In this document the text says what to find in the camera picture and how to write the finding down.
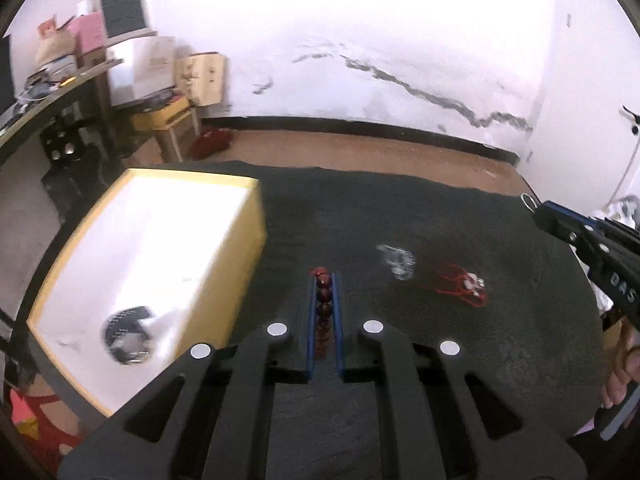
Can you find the red cloth on floor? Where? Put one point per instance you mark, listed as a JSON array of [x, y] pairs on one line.
[[211, 141]]

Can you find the black speaker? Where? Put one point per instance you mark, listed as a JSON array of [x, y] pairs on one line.
[[62, 144]]

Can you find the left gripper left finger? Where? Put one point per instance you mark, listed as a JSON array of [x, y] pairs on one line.
[[208, 415]]

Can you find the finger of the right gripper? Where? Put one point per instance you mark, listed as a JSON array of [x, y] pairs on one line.
[[553, 215], [560, 229]]

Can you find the pink box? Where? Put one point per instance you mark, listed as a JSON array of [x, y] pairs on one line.
[[88, 32]]

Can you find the black patterned tablecloth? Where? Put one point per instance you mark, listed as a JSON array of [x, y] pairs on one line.
[[439, 264]]

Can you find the white framed blackboard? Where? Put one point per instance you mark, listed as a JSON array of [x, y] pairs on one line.
[[123, 20]]

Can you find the yellow storage box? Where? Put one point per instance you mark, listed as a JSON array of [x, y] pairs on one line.
[[161, 117]]

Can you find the brown paper gift bag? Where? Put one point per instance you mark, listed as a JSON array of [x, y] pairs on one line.
[[200, 77]]

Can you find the person's right hand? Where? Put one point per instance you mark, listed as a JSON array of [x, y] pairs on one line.
[[624, 366]]

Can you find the white gift bag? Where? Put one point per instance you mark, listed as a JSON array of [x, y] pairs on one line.
[[146, 66]]

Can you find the black wooden desk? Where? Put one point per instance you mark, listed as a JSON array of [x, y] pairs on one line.
[[39, 116]]

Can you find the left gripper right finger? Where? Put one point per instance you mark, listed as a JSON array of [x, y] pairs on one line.
[[439, 414]]

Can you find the woven straw basket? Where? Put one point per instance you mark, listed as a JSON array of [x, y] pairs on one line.
[[54, 43]]

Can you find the black door handle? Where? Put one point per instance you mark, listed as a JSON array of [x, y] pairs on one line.
[[635, 129]]

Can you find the yellow white cardboard box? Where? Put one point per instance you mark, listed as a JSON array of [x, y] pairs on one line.
[[161, 262]]

